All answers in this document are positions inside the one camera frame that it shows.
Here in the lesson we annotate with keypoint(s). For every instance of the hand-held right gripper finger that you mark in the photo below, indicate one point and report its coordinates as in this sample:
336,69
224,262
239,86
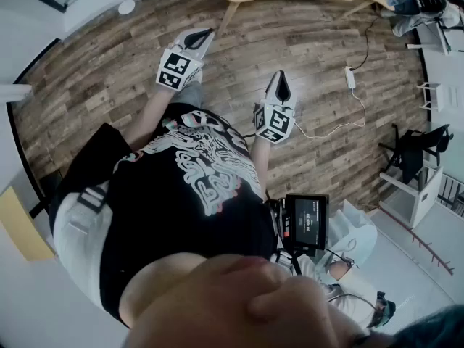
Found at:
271,91
293,96

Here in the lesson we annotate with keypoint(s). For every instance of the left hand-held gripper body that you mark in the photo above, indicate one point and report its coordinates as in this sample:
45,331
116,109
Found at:
177,67

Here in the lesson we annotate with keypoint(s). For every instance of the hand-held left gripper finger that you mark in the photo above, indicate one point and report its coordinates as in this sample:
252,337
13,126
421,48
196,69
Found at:
206,47
183,36

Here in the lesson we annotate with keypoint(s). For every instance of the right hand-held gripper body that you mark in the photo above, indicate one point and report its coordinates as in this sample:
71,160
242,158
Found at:
277,122

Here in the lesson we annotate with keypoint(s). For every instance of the person's right forearm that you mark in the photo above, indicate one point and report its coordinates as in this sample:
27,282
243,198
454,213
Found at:
261,165

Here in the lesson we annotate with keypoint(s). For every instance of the person's left forearm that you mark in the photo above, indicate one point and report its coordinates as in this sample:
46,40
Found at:
148,118

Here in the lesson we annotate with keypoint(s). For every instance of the grey trousers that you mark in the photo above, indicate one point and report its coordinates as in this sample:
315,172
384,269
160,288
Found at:
188,94

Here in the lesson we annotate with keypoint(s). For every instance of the white power strip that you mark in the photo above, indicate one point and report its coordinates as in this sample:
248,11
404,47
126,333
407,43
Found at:
351,78

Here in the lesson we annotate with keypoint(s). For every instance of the white round disc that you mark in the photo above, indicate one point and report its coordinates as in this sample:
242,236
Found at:
126,7

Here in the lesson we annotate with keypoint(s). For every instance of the black monitor screen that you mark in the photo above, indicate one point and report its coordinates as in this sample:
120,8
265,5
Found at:
308,223

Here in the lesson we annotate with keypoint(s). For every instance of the black office chair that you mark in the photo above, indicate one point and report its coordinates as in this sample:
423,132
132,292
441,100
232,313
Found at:
413,151

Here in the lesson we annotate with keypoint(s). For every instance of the black printed T-shirt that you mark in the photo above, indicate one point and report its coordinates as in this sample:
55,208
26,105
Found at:
152,212

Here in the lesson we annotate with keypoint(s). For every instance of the white open cabinet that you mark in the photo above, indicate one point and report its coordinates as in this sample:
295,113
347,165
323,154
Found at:
429,194

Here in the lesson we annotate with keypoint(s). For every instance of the person's face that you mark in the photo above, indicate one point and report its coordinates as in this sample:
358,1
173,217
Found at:
235,303

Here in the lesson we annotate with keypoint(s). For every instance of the white harness vest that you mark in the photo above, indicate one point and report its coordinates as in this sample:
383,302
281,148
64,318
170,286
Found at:
78,238

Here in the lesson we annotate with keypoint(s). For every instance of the yellow board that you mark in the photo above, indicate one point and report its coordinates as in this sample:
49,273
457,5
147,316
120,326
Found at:
21,227

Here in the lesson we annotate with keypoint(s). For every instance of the black monitor mount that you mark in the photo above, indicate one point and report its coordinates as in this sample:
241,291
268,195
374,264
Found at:
279,216

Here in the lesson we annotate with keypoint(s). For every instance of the red hook rail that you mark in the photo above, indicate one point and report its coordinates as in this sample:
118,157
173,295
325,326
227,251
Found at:
417,239

